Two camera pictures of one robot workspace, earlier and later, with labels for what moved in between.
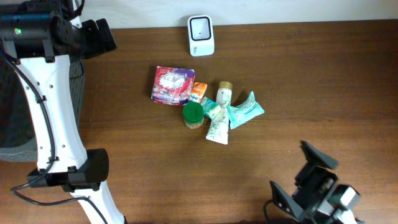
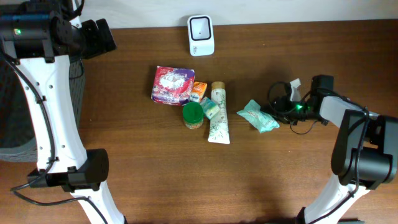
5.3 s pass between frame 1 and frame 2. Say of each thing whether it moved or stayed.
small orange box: stayed
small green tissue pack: stayed
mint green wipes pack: moved
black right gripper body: moved
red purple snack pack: stayed
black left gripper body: stayed
